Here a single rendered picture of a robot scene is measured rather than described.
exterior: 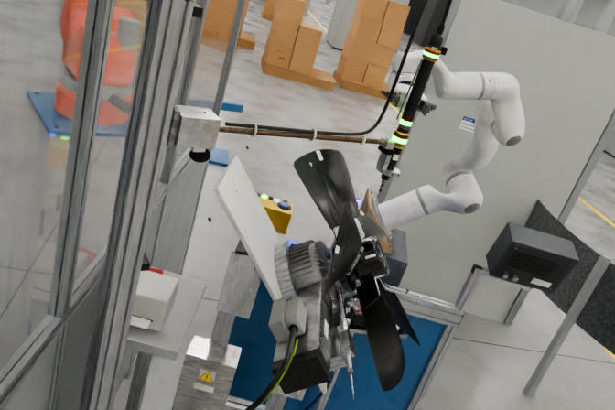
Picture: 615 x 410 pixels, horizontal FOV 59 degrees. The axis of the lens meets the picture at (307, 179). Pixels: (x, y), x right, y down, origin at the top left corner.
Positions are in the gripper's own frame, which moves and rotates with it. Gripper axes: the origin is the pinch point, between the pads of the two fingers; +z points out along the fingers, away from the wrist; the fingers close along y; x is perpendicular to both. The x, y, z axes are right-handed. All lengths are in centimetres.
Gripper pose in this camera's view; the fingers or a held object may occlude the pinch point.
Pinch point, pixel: (411, 105)
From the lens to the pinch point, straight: 155.4
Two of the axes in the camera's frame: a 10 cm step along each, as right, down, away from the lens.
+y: -9.6, -2.8, -0.5
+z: -0.6, 3.7, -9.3
